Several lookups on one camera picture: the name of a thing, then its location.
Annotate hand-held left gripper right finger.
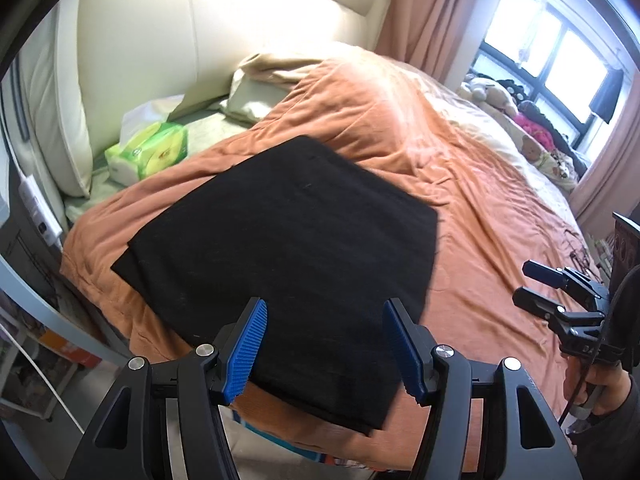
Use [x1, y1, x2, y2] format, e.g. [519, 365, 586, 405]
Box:
[382, 297, 583, 480]

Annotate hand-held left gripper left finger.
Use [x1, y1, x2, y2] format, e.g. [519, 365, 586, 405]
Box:
[65, 296, 268, 480]

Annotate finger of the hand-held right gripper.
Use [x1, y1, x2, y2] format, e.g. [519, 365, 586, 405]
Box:
[512, 286, 567, 333]
[522, 260, 576, 291]

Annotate black pants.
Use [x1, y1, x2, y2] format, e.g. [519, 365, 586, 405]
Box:
[127, 135, 441, 436]

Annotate person's right forearm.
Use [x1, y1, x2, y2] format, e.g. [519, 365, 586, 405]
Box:
[570, 377, 640, 466]

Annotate person's right hand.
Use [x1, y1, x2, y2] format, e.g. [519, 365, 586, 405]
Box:
[564, 355, 640, 418]

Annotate stack of colourful books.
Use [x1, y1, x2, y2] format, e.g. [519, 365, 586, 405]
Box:
[587, 235, 613, 281]

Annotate orange blanket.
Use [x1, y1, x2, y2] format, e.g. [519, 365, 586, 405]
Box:
[60, 57, 608, 478]

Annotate dark wooden cabinet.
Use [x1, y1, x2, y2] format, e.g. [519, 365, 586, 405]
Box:
[612, 212, 640, 301]

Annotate cream printed pillow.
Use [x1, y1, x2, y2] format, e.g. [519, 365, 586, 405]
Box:
[500, 120, 581, 193]

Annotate pink curtain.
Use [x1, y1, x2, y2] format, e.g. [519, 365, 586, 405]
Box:
[375, 0, 511, 86]
[570, 70, 640, 246]

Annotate dark plush toy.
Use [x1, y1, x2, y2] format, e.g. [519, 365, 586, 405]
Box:
[520, 100, 596, 171]

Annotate pink plush toy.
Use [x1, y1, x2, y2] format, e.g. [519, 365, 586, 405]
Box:
[515, 112, 553, 151]

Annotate black knit folded garment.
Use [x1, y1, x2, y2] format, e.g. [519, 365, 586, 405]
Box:
[111, 247, 201, 346]

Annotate beige plush bear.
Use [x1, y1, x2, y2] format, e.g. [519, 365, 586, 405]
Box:
[457, 77, 521, 118]

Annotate dark hanging cloth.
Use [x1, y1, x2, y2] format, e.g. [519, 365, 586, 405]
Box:
[589, 67, 625, 123]

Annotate bedside shelf with books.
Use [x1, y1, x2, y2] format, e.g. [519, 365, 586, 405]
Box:
[0, 240, 131, 421]

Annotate green tissue pack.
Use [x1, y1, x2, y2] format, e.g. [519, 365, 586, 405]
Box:
[105, 100, 190, 185]

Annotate light green bed sheet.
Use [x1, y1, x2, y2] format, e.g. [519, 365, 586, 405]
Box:
[65, 110, 251, 221]

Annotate white power strip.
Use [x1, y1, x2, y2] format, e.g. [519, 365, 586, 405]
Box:
[17, 175, 63, 251]

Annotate cream padded headboard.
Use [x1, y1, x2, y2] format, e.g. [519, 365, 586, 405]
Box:
[17, 0, 391, 198]

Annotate white cable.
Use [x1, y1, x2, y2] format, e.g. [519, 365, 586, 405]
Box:
[0, 320, 86, 433]

